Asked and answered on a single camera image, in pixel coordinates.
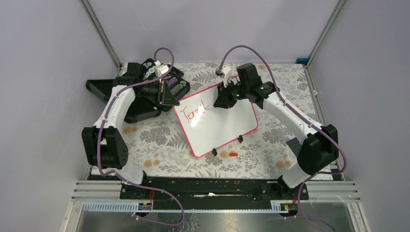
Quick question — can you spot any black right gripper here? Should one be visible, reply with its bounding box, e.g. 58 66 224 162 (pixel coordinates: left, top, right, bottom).
214 79 249 109

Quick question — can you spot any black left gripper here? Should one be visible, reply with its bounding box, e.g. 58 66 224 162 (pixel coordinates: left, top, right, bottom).
138 78 180 105

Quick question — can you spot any pink framed whiteboard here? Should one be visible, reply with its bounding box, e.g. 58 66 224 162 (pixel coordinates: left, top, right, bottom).
174 84 259 158

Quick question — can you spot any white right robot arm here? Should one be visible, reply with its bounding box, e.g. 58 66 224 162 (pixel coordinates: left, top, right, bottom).
213 63 339 199

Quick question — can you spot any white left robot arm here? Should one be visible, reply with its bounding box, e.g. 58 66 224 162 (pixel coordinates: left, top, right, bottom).
81 59 183 199

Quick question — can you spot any black open parts case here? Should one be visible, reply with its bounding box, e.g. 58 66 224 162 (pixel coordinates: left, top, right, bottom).
86 58 190 124

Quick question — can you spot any dark grey lego baseplate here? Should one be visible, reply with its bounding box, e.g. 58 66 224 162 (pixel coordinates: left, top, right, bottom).
286 138 302 156

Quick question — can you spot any blue block in corner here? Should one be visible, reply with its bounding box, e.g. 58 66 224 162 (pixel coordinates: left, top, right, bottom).
295 58 309 66

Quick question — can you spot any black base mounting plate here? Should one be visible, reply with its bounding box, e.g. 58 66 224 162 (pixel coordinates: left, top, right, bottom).
119 176 298 210

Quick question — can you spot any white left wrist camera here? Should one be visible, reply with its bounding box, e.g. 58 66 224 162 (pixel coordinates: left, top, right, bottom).
154 60 169 78

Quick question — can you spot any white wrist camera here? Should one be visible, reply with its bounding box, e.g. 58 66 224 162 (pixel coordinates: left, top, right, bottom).
154 60 169 78
215 65 232 87

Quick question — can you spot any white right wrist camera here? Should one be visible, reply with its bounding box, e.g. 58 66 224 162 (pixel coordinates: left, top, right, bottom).
215 65 232 87

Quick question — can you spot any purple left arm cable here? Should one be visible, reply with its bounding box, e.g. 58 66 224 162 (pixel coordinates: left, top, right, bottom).
96 47 186 226

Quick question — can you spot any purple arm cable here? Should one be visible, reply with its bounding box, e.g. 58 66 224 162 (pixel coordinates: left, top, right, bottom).
215 45 348 232
96 47 186 226

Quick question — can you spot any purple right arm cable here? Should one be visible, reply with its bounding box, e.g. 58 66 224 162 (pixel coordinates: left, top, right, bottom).
215 45 348 232

